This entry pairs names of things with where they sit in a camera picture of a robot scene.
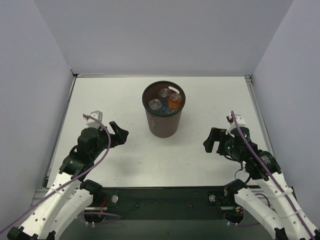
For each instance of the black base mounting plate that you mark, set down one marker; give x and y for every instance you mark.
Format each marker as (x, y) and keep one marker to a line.
(162, 203)

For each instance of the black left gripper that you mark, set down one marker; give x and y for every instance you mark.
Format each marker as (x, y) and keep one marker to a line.
(113, 137)

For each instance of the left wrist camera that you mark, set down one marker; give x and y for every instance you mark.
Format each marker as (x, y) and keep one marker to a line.
(93, 119)

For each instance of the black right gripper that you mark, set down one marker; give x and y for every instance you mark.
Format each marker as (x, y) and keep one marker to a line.
(220, 142)

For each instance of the brown plastic waste bin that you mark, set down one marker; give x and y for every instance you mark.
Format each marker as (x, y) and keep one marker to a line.
(162, 125)

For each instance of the orange label plastic bottle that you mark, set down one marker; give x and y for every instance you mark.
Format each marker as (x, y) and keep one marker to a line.
(175, 102)

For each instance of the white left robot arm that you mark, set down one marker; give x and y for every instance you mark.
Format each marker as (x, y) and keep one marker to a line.
(70, 192)

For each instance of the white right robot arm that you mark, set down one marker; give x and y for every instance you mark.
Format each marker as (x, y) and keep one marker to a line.
(281, 215)

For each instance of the blue label plastic bottle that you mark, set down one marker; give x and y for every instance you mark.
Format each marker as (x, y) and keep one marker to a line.
(164, 110)

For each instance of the clear plastic bottle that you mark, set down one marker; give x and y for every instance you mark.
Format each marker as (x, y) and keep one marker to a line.
(164, 93)

